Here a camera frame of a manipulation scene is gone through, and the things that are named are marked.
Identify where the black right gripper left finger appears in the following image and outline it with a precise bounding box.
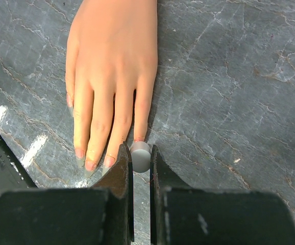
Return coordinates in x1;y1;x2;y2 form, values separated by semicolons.
0;143;134;244

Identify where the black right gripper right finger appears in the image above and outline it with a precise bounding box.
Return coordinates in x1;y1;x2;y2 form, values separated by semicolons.
150;146;295;244

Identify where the mannequin hand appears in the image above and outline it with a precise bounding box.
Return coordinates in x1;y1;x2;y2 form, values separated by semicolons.
65;1;158;177

